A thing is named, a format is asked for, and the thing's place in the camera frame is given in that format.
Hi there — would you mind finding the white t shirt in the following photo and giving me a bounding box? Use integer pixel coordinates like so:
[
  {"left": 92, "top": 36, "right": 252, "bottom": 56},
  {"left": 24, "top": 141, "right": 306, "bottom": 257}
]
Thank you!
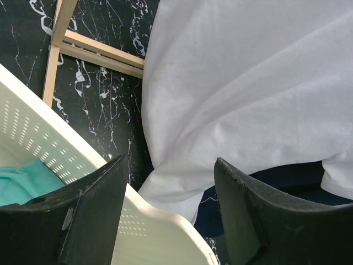
[{"left": 139, "top": 1, "right": 352, "bottom": 222}]

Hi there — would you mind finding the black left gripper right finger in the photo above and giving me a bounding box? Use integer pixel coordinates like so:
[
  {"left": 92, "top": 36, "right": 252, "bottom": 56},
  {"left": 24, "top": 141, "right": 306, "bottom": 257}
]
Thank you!
[{"left": 214, "top": 158, "right": 352, "bottom": 264}]

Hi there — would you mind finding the navy blue t shirt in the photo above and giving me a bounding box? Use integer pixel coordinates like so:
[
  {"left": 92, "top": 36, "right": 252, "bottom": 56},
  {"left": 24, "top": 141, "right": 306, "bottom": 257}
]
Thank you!
[{"left": 194, "top": 161, "right": 352, "bottom": 237}]

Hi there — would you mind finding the white plastic laundry basket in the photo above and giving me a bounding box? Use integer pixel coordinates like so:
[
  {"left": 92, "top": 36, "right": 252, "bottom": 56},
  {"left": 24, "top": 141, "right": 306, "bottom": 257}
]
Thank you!
[{"left": 1, "top": 67, "right": 217, "bottom": 264}]

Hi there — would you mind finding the teal garment in basket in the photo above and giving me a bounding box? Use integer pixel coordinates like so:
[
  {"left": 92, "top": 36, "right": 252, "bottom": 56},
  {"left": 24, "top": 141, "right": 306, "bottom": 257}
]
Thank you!
[{"left": 1, "top": 160, "right": 64, "bottom": 206}]

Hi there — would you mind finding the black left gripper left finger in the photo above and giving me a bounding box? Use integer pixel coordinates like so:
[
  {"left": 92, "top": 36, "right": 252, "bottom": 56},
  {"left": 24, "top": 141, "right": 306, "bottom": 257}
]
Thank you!
[{"left": 1, "top": 155, "right": 127, "bottom": 264}]

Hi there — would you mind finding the wooden clothes rack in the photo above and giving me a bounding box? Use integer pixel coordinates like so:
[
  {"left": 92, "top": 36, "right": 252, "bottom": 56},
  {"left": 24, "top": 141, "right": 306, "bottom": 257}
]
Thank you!
[{"left": 42, "top": 1, "right": 145, "bottom": 107}]

